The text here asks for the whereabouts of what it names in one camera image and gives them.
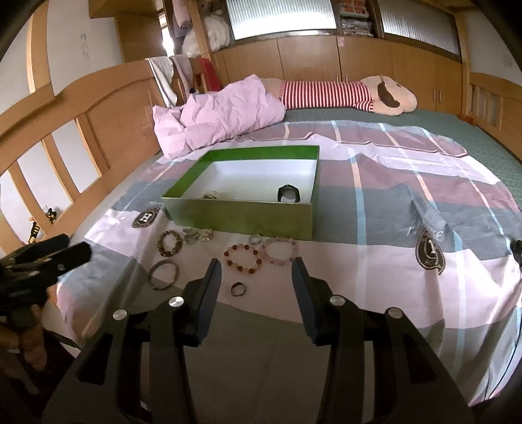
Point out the white plastic bags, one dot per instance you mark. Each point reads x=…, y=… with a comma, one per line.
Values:
x=212, y=30

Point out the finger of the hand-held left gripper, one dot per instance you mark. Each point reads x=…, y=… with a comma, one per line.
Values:
x=73, y=257
x=49, y=244

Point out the red garment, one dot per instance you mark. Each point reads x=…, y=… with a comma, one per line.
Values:
x=210, y=75

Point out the wooden wall cabinets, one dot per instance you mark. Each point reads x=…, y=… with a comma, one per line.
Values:
x=310, y=59

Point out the dark metal bangle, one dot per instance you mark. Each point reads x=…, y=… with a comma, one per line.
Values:
x=154, y=281

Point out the pink quilt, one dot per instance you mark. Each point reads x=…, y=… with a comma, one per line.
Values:
x=228, y=110

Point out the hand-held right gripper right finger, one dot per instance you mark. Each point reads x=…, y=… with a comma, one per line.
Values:
x=305, y=294

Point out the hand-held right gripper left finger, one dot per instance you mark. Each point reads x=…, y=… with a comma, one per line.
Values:
x=208, y=294

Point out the person's left hand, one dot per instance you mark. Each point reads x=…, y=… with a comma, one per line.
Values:
x=26, y=346

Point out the plaid bed sheet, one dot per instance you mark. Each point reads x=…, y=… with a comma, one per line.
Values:
x=387, y=228

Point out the stack of folded cloths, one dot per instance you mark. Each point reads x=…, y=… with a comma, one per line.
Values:
x=355, y=22

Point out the wooden bed side rail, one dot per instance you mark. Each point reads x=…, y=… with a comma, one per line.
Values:
x=493, y=106

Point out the wooden bed board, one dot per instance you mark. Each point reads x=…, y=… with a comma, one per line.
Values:
x=114, y=118

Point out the striped plush toy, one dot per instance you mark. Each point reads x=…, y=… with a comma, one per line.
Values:
x=326, y=96

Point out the grey white garment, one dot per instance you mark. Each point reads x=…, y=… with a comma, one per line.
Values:
x=161, y=79

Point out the wooden chair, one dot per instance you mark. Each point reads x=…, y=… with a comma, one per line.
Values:
x=195, y=77

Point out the green cardboard box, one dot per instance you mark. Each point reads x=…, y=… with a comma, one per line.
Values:
x=244, y=216

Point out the yellow black object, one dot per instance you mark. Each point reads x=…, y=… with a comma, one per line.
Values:
x=38, y=228

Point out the green mattress cover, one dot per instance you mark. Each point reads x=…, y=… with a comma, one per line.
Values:
x=469, y=134

